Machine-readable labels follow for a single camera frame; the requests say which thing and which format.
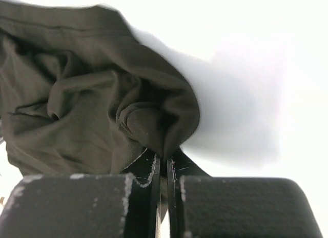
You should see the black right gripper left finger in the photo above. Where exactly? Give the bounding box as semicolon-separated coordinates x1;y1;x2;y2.
1;150;161;237

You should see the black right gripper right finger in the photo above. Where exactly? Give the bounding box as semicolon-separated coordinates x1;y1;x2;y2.
167;150;322;237

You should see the black t-shirt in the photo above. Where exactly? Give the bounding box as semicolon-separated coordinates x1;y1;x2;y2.
1;1;200;175

